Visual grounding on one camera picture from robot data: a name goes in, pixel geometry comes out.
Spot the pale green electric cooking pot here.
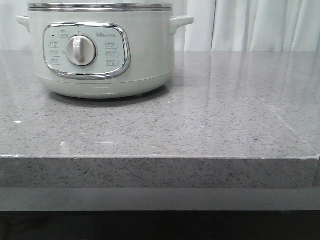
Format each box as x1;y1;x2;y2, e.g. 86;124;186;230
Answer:
16;4;194;99

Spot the white curtain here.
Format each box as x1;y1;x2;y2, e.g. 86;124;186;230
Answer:
0;0;320;53

